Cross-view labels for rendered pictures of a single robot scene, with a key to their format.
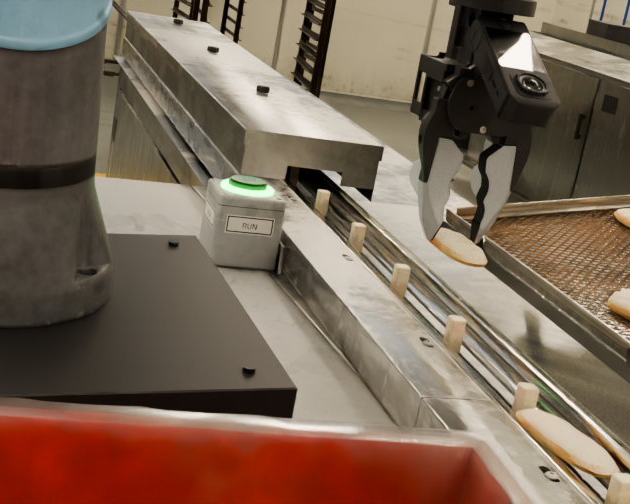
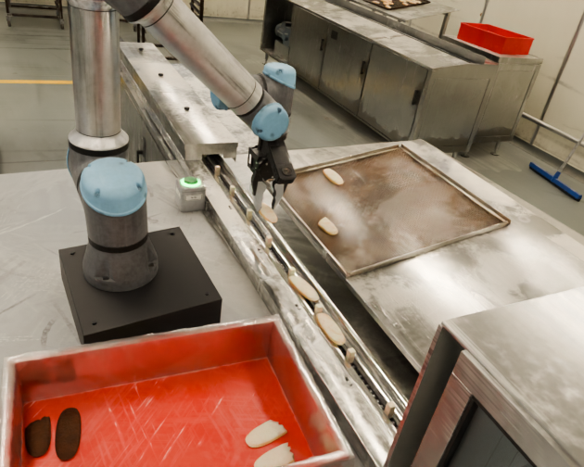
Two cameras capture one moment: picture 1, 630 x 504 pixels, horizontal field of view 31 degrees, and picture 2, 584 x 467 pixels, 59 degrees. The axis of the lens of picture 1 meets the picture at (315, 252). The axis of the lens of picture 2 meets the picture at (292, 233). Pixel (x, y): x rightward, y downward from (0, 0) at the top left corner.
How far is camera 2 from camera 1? 0.46 m
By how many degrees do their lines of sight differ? 19
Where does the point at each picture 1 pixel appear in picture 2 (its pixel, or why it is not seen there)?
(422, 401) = (260, 281)
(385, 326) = (246, 246)
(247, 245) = (194, 203)
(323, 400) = (228, 277)
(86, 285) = (151, 271)
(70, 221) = (144, 254)
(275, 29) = not seen: outside the picture
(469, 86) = (266, 165)
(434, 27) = not seen: outside the picture
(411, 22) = not seen: outside the picture
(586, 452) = (309, 293)
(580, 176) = (323, 68)
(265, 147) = (193, 149)
